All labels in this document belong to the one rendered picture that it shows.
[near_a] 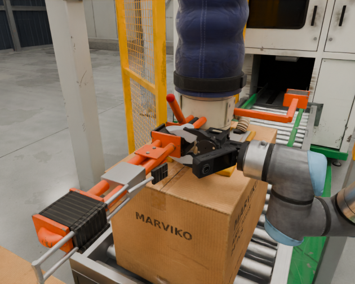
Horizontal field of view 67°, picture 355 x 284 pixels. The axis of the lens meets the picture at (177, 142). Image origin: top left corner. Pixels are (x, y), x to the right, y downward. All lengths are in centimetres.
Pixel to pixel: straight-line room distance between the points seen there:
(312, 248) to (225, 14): 165
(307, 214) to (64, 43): 149
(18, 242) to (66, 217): 175
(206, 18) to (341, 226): 60
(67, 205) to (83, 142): 142
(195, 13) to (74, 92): 114
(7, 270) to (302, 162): 106
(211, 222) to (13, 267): 79
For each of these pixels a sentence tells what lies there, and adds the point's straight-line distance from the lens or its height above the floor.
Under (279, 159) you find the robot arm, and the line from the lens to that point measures 61.
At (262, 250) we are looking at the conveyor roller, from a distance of 118.
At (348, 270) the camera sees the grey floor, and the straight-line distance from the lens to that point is 205.
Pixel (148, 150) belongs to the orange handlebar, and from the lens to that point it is 64.
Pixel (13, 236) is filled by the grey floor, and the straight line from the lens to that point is 226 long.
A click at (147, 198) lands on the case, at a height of 91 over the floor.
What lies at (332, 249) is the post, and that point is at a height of 53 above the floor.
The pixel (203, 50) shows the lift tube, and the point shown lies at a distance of 79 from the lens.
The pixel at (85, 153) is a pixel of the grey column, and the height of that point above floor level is 53.
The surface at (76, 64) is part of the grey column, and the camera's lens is 172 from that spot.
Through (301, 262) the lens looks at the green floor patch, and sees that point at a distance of 197.
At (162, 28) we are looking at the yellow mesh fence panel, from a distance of 140.
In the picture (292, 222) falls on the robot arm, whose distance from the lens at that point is 66.
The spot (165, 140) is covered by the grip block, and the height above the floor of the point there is 109.
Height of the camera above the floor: 138
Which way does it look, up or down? 26 degrees down
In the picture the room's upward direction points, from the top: straight up
